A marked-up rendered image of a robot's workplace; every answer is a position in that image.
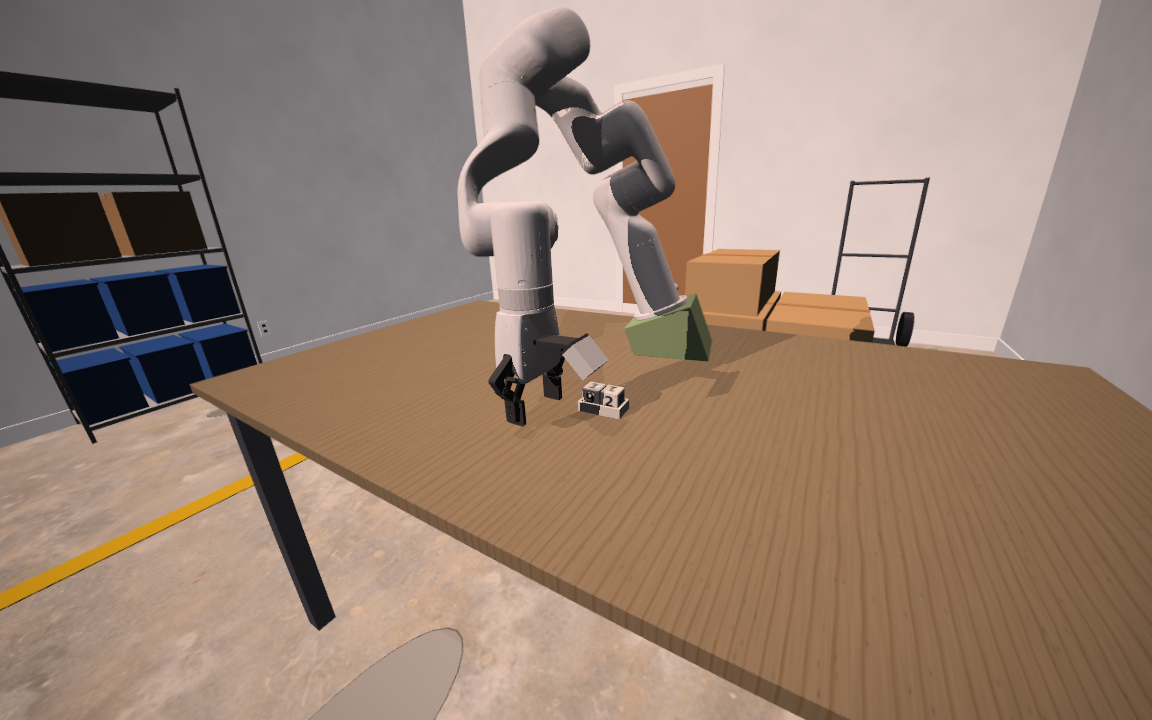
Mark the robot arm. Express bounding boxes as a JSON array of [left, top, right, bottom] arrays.
[[458, 7, 688, 320]]

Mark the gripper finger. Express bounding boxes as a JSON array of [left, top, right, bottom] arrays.
[[543, 354, 564, 400], [488, 354, 526, 427]]

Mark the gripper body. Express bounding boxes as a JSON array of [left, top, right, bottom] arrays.
[[495, 303, 561, 384]]

